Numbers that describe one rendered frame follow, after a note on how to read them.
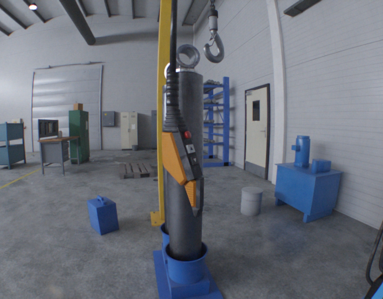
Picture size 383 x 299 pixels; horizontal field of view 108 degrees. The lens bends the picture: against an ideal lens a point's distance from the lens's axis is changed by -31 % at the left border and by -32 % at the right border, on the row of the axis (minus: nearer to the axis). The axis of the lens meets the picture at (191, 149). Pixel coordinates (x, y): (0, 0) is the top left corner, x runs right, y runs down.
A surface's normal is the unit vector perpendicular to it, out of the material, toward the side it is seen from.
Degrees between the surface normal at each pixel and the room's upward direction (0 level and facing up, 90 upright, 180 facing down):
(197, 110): 90
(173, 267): 90
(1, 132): 90
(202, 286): 90
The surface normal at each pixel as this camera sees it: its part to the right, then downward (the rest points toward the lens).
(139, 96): 0.23, 0.11
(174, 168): -0.53, 0.10
